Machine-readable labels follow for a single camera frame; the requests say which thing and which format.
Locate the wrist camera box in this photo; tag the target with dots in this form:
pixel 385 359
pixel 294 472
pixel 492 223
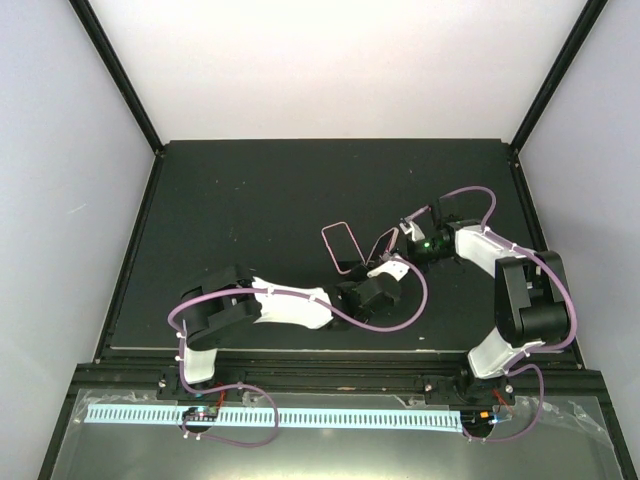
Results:
pixel 394 265
pixel 411 230

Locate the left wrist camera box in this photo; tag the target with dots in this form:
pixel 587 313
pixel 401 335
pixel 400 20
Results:
pixel 394 265

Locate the left black frame post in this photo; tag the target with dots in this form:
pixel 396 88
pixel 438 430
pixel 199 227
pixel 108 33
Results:
pixel 103 46

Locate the magenta bare phone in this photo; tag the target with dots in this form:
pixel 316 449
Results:
pixel 373 255

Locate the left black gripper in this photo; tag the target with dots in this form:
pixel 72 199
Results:
pixel 354 271

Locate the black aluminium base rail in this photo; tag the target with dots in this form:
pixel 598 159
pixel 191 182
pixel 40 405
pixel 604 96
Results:
pixel 435 376

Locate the small circuit board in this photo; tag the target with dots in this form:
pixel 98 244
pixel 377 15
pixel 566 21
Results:
pixel 482 418
pixel 200 414

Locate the light blue slotted cable duct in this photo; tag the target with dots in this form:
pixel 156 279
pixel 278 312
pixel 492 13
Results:
pixel 309 418

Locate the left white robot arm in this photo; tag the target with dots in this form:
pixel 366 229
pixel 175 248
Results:
pixel 233 300

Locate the black frame post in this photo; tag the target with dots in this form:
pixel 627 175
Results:
pixel 103 46
pixel 568 52

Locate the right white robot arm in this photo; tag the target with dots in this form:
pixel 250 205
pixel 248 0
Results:
pixel 533 309

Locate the left small circuit board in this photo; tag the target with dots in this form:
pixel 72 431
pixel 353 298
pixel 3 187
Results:
pixel 200 414

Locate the right black frame post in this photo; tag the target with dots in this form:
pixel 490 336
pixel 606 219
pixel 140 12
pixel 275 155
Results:
pixel 568 52

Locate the right small circuit board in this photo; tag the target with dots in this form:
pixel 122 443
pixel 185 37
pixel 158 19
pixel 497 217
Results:
pixel 482 418

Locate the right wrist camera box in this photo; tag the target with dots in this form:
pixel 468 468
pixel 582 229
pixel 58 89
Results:
pixel 411 230

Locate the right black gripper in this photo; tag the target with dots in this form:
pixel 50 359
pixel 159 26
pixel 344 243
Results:
pixel 410 250

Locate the black table mat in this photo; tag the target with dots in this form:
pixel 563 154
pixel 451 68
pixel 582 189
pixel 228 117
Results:
pixel 262 204

